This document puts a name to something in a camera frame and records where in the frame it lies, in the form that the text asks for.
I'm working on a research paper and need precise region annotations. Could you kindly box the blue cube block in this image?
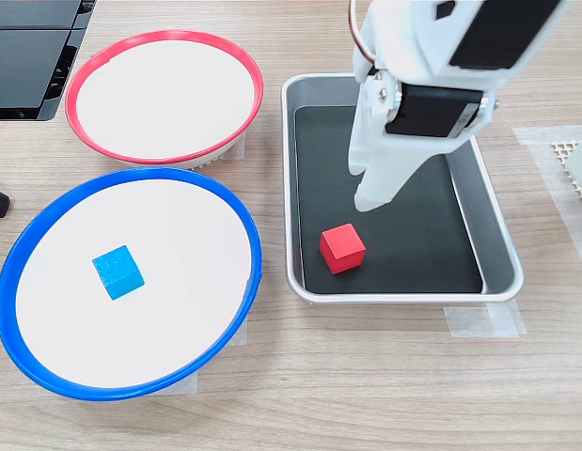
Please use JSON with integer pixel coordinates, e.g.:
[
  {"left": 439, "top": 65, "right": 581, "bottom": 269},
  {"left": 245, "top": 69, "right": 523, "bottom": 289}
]
[{"left": 91, "top": 244, "right": 146, "bottom": 301}]

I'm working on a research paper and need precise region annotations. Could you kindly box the black tray liner mat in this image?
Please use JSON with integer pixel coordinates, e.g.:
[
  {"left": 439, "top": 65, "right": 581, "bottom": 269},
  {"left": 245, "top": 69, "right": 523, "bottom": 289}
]
[{"left": 293, "top": 105, "right": 484, "bottom": 296}]

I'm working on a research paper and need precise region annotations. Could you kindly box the silver metal tray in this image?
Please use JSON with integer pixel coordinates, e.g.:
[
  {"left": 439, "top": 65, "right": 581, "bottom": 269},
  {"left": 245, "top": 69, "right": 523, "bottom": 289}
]
[{"left": 280, "top": 72, "right": 526, "bottom": 304}]

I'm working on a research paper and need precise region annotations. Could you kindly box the red cube block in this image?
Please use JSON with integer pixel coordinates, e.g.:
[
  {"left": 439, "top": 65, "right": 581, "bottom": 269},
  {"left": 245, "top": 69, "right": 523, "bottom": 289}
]
[{"left": 319, "top": 223, "right": 367, "bottom": 275}]

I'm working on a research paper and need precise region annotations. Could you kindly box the translucent tape strip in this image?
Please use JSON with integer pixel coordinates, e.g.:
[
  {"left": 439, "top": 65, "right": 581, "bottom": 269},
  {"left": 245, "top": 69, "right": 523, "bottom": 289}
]
[
  {"left": 217, "top": 130, "right": 247, "bottom": 163},
  {"left": 139, "top": 369, "right": 199, "bottom": 397},
  {"left": 443, "top": 300, "right": 527, "bottom": 339}
]

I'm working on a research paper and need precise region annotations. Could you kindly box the white mesh anti-slip mat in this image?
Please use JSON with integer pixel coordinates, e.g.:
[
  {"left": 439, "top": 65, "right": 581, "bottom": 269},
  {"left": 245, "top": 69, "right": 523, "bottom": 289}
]
[{"left": 551, "top": 138, "right": 582, "bottom": 213}]

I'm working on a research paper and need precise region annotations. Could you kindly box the red rimmed white dish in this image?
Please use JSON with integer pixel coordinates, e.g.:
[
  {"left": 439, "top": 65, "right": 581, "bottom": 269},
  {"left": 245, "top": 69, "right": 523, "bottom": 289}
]
[{"left": 64, "top": 30, "right": 265, "bottom": 171}]

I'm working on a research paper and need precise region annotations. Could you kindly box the blue rimmed white dish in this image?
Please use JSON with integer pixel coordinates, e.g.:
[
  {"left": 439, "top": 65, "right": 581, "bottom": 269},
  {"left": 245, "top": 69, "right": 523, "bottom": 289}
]
[{"left": 0, "top": 167, "right": 263, "bottom": 402}]

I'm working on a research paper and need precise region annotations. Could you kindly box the black plastic device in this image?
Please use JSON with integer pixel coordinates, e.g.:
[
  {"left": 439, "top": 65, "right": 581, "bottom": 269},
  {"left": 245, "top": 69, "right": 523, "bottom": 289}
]
[{"left": 0, "top": 0, "right": 98, "bottom": 123}]

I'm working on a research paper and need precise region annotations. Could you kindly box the servo cable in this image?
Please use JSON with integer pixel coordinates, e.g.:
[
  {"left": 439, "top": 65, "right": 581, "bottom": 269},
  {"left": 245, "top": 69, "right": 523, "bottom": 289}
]
[{"left": 348, "top": 0, "right": 377, "bottom": 65}]

